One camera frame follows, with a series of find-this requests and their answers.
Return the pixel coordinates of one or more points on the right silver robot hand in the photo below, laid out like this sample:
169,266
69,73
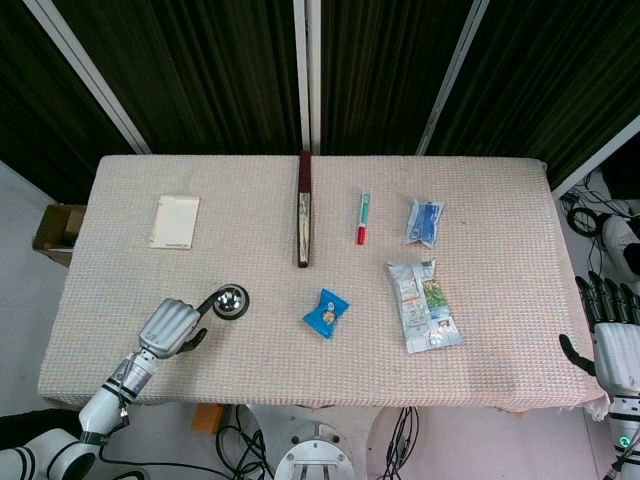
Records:
616,334

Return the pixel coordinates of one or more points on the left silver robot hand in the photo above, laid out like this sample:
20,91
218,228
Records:
167,325

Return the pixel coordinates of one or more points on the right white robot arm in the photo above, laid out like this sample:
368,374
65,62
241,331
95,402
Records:
624,434

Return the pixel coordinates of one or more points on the round white robot base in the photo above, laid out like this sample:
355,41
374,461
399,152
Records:
315,455

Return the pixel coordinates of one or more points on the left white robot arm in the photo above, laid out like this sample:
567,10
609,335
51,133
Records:
75,422

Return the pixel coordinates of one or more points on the white robot body part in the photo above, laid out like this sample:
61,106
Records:
622,235

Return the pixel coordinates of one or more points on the orange block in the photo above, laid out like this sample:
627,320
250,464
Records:
208,419

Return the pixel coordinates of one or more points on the cream notepad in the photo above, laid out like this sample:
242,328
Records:
175,221

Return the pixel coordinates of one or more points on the brown cardboard box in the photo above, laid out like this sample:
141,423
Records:
59,231

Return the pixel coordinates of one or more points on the blue candy wrapper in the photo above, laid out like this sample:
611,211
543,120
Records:
326,315

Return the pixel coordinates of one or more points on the pink woven tablecloth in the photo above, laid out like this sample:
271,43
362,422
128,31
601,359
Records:
320,280

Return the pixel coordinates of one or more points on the dark brown long box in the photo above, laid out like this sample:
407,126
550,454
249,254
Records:
305,210

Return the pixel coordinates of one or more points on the large silver snack bag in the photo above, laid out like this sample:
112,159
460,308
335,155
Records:
422,305

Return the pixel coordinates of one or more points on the small blue white pouch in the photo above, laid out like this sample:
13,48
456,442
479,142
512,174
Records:
424,223

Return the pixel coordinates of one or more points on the green red marker pen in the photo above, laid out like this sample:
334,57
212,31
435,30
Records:
363,218

